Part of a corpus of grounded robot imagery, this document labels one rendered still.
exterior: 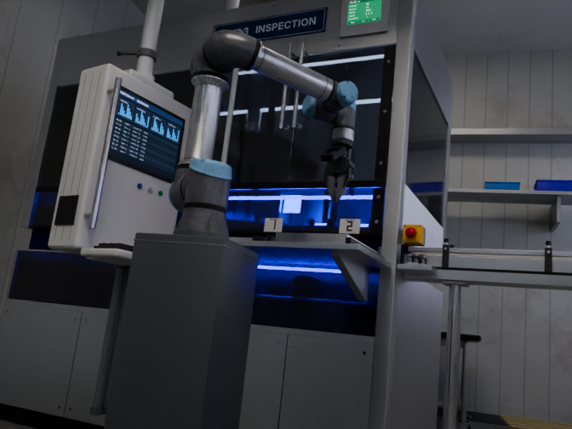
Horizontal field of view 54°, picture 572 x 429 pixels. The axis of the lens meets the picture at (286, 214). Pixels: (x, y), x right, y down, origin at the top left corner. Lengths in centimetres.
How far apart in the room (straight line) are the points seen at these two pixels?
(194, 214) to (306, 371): 99
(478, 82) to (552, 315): 235
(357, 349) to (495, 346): 345
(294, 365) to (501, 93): 436
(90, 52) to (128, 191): 125
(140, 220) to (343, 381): 104
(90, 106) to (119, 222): 47
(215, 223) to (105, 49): 203
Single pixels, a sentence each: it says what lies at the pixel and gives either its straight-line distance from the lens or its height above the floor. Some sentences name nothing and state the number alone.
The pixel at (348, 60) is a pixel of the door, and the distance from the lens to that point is 253.
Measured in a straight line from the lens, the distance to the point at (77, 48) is 352.
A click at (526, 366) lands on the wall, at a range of 556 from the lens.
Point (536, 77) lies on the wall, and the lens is 619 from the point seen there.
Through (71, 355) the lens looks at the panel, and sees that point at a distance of 295.
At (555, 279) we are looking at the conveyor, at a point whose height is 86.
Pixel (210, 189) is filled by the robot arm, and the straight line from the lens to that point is 150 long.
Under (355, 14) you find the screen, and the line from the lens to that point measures 261.
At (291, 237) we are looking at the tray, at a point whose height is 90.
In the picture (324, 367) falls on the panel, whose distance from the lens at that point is 223.
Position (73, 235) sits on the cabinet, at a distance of 224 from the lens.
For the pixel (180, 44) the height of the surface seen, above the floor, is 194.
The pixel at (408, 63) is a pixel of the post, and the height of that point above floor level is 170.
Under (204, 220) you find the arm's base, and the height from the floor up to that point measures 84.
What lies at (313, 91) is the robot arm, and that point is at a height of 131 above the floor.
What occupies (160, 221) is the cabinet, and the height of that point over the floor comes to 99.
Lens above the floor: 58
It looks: 12 degrees up
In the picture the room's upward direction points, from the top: 6 degrees clockwise
